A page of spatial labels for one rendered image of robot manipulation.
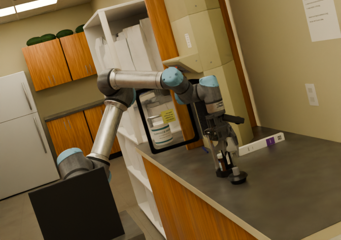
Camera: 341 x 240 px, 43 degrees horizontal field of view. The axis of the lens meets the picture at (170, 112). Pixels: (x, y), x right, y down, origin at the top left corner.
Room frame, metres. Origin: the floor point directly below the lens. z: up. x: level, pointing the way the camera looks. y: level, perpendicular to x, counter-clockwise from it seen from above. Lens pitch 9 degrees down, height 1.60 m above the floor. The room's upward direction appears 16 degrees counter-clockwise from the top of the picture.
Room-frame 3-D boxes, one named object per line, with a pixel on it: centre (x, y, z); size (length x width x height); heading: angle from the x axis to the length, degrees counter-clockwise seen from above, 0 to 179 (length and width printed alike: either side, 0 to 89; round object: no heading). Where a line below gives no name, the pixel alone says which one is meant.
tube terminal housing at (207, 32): (2.46, -0.30, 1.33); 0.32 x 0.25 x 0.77; 15
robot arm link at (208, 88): (1.82, -0.19, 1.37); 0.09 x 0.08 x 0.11; 63
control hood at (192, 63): (2.41, -0.13, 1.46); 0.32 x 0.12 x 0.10; 15
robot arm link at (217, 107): (1.81, -0.19, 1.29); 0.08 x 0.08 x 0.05
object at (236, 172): (1.83, -0.20, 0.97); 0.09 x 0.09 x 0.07
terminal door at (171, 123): (2.55, 0.03, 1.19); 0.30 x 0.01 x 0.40; 96
